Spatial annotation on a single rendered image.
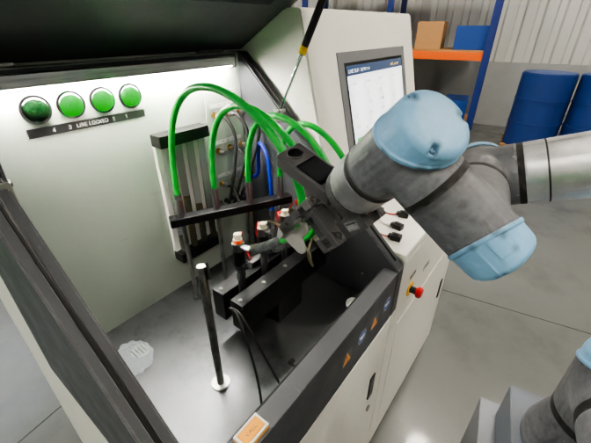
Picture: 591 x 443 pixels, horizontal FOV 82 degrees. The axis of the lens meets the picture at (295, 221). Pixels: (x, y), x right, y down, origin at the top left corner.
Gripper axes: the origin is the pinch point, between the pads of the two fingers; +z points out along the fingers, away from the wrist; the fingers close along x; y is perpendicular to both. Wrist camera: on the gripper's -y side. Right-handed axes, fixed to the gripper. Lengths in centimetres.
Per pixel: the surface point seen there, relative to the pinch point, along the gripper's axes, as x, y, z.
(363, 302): 10.1, 23.5, 16.9
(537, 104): 438, 34, 177
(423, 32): 456, -138, 241
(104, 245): -28.3, -22.7, 32.2
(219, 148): 10.2, -32.1, 33.2
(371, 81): 62, -25, 22
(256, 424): -24.2, 22.9, 5.0
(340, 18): 52, -40, 9
